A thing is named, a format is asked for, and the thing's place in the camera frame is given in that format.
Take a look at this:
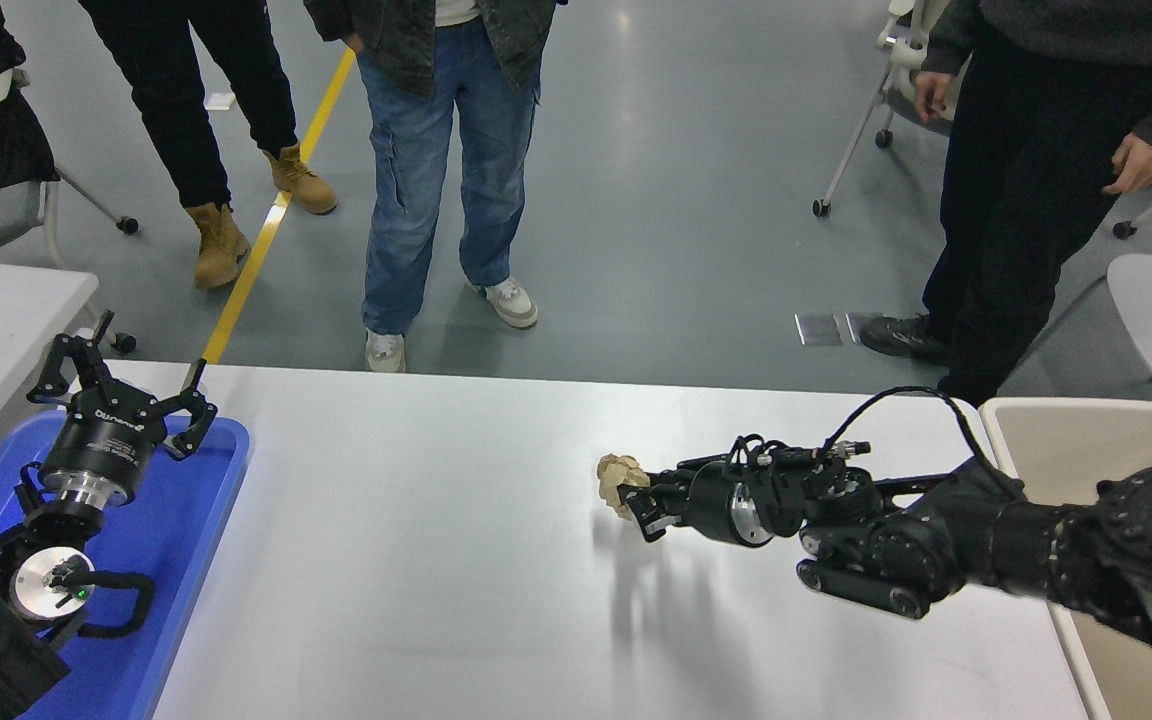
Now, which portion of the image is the blue plastic tray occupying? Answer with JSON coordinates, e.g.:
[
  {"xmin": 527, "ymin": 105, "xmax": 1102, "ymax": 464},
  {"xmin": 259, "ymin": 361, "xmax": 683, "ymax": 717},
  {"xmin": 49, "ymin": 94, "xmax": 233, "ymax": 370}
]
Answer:
[{"xmin": 0, "ymin": 410, "xmax": 252, "ymax": 720}]

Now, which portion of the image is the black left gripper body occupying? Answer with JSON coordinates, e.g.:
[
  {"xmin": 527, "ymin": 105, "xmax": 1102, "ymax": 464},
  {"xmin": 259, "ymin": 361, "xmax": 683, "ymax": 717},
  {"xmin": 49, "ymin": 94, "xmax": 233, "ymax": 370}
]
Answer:
[{"xmin": 39, "ymin": 392, "xmax": 169, "ymax": 498}]

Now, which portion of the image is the white rolling chair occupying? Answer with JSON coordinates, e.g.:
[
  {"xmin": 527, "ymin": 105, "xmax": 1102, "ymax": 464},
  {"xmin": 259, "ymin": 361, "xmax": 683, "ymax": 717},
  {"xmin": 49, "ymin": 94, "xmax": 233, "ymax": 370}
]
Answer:
[{"xmin": 814, "ymin": 0, "xmax": 957, "ymax": 219}]

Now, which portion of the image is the person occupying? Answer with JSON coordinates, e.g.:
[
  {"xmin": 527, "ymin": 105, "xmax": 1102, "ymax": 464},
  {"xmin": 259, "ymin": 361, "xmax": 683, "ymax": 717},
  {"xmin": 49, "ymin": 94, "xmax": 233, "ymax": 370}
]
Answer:
[
  {"xmin": 303, "ymin": 0, "xmax": 569, "ymax": 374},
  {"xmin": 858, "ymin": 0, "xmax": 1152, "ymax": 406},
  {"xmin": 76, "ymin": 0, "xmax": 339, "ymax": 291}
]

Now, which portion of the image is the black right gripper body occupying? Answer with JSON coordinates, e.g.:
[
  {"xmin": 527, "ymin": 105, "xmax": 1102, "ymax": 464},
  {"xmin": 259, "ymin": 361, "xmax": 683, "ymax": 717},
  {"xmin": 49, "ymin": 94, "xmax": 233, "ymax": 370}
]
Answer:
[{"xmin": 684, "ymin": 460, "xmax": 742, "ymax": 546}]

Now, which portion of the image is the large pale bin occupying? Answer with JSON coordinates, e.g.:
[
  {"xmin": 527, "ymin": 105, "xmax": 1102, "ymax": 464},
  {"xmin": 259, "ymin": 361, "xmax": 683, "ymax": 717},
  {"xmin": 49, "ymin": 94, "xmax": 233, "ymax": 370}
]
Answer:
[{"xmin": 979, "ymin": 397, "xmax": 1152, "ymax": 720}]

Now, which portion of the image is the person's right hand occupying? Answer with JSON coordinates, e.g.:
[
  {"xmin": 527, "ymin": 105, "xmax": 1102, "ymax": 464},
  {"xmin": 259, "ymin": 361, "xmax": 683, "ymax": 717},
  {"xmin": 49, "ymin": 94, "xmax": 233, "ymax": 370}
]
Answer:
[{"xmin": 913, "ymin": 70, "xmax": 955, "ymax": 124}]

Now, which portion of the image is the person's left hand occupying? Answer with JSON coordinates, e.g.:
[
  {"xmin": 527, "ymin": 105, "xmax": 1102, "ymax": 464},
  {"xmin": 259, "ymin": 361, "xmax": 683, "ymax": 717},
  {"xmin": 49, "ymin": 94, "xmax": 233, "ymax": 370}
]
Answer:
[{"xmin": 1101, "ymin": 133, "xmax": 1152, "ymax": 196}]

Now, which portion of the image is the tan paper ball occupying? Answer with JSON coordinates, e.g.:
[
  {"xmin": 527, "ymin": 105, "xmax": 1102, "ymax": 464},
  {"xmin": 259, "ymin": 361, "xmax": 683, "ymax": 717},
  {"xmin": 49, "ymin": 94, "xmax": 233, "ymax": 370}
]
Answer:
[{"xmin": 596, "ymin": 453, "xmax": 652, "ymax": 521}]

